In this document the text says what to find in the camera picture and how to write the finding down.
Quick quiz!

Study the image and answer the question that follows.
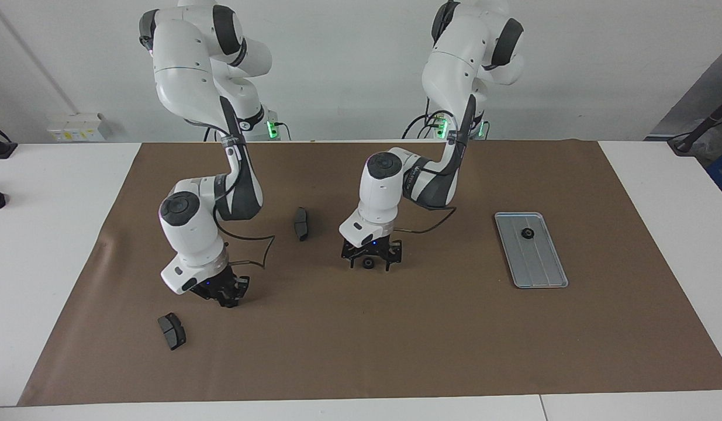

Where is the silver ribbed metal tray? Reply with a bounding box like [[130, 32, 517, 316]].
[[494, 212, 569, 289]]

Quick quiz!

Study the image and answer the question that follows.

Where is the short dark grey brake pad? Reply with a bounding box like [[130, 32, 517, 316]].
[[157, 313, 187, 351]]

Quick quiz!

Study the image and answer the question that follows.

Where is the brown paper table mat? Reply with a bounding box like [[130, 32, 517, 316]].
[[17, 139, 722, 407]]

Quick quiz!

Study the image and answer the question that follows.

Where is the black pole stand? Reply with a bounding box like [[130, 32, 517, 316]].
[[668, 94, 722, 156]]

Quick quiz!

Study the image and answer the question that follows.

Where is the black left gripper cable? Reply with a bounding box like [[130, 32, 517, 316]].
[[393, 205, 458, 234]]

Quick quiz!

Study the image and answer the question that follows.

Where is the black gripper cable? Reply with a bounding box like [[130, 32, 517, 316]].
[[212, 208, 277, 271], [393, 205, 458, 234]]

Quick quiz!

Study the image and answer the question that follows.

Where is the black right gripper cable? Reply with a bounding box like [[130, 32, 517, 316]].
[[212, 208, 277, 271]]

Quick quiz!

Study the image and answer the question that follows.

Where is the black left arm base cable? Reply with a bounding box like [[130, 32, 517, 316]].
[[402, 111, 449, 140]]

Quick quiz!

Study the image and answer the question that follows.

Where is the black arm base cable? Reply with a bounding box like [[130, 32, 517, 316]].
[[402, 111, 449, 140], [203, 119, 292, 143]]

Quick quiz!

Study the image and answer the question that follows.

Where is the black right arm base cable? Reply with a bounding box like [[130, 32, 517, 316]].
[[203, 119, 292, 143]]

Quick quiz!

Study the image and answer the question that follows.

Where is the white wall socket box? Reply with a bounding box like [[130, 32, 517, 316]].
[[47, 113, 111, 143]]

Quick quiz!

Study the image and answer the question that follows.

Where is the black clamp mount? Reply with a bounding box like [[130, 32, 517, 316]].
[[0, 122, 18, 160]]

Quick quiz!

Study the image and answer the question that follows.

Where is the white wall conduit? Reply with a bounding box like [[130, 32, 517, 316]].
[[0, 6, 84, 116]]

